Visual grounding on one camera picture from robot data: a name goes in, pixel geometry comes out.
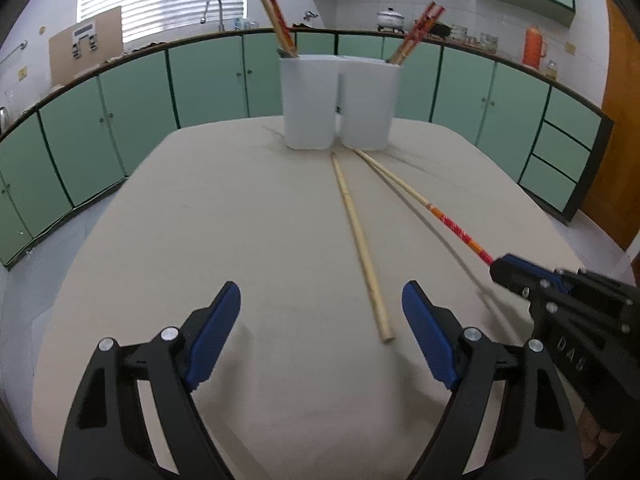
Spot orange thermos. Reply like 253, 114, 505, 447
523, 24, 548, 67

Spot chrome towel rail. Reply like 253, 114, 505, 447
0, 40, 28, 66

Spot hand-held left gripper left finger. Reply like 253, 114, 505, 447
56, 281, 242, 480

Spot red patterned bamboo chopstick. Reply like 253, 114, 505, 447
392, 3, 440, 65
264, 0, 299, 56
355, 148, 497, 267
396, 5, 446, 66
387, 1, 435, 65
255, 0, 293, 56

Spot chrome sink faucet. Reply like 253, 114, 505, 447
201, 0, 224, 32

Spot white plastic utensil holder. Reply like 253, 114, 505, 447
278, 53, 401, 151

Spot green base cabinets with drawers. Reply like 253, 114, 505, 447
335, 30, 615, 226

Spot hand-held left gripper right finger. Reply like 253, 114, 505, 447
401, 280, 586, 480

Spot brown wooden door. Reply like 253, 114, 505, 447
582, 0, 640, 251

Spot beige tablecloth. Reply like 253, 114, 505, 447
30, 116, 586, 480

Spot brown cardboard box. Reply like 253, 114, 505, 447
48, 6, 124, 85

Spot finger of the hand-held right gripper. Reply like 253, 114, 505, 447
504, 253, 640, 312
491, 261, 632, 339

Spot green base cabinets with sink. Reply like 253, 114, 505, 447
0, 30, 337, 267

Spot person's right hand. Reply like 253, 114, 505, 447
580, 405, 621, 468

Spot white cooking pot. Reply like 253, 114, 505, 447
376, 7, 405, 33

